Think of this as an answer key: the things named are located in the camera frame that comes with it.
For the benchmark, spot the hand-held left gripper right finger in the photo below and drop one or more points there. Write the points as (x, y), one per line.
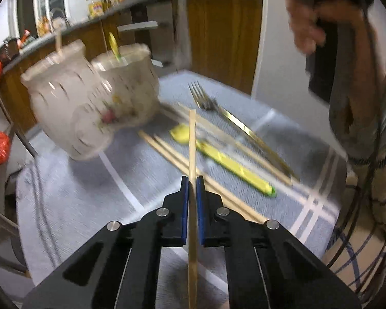
(201, 206)

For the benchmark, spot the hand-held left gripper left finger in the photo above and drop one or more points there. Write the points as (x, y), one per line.
(185, 206)

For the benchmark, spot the yellow plastic spoon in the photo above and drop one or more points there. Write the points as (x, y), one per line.
(231, 167)
(113, 43)

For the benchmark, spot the wooden chopstick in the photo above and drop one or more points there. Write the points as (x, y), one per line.
(171, 152)
(192, 141)
(160, 154)
(257, 154)
(244, 150)

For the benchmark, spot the gold metal fork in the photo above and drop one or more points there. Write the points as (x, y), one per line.
(209, 103)

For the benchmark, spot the white floral ceramic utensil holder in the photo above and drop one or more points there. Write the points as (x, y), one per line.
(83, 103)

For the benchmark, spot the person's right forearm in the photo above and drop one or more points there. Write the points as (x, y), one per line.
(357, 70)

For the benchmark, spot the person's right hand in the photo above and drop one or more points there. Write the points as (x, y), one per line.
(305, 29)

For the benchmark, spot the grey striped tablecloth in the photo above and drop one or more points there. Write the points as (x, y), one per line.
(83, 199)

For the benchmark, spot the wooden cabinet side panel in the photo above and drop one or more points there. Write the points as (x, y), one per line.
(225, 38)

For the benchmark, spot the person's grey shirt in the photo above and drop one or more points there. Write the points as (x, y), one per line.
(350, 125)

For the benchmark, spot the person's plaid shorts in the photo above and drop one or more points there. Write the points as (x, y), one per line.
(353, 251)

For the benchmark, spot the wooden base cabinet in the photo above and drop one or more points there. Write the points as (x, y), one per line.
(22, 103)

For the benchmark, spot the metal storage rack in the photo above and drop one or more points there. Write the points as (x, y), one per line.
(9, 112)

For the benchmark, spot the grey kitchen counter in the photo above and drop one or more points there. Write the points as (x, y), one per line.
(83, 22)

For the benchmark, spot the yellow cooking oil bottle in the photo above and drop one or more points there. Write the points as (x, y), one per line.
(95, 9)

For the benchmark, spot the chrome kitchen faucet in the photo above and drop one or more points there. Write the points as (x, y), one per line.
(59, 14)

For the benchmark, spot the kitchen window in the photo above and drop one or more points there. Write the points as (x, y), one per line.
(48, 0)

